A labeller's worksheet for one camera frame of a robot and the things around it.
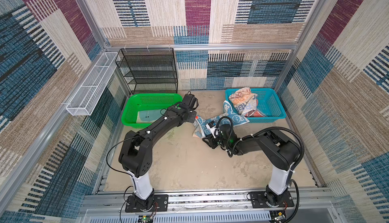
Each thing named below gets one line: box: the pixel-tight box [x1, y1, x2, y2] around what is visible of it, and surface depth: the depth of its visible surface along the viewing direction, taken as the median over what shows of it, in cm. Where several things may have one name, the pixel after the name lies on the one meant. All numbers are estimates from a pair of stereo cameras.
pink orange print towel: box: [228, 87, 258, 116], surface depth 105 cm
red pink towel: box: [244, 109, 265, 118], surface depth 107 cm
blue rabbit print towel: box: [192, 100, 250, 139], surface depth 93 cm
